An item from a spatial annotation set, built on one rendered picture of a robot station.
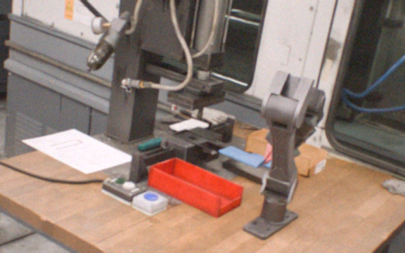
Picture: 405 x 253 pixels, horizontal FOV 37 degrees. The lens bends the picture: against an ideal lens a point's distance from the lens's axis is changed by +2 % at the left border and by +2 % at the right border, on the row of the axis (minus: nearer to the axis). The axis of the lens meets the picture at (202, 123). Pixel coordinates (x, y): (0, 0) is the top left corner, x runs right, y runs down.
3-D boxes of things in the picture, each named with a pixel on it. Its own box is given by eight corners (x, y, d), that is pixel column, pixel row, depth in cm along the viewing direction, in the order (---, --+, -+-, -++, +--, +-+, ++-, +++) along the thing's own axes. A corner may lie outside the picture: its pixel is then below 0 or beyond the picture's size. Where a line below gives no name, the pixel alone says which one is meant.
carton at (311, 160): (307, 180, 196) (312, 158, 193) (243, 154, 209) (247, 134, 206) (323, 171, 206) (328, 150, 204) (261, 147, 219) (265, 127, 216)
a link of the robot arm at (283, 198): (268, 168, 162) (261, 174, 157) (299, 178, 159) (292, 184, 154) (264, 188, 164) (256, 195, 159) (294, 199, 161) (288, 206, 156)
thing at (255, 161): (261, 169, 173) (263, 160, 172) (218, 151, 181) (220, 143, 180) (272, 164, 178) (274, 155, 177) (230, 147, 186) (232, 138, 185)
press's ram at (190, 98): (193, 121, 177) (207, 23, 168) (129, 97, 191) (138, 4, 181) (225, 112, 192) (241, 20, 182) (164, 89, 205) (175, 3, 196)
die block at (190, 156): (183, 173, 184) (186, 150, 181) (158, 161, 189) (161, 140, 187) (218, 158, 200) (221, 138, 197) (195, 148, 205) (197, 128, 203)
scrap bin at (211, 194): (217, 218, 159) (221, 198, 157) (147, 185, 172) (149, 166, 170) (240, 205, 168) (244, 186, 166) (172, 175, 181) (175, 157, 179)
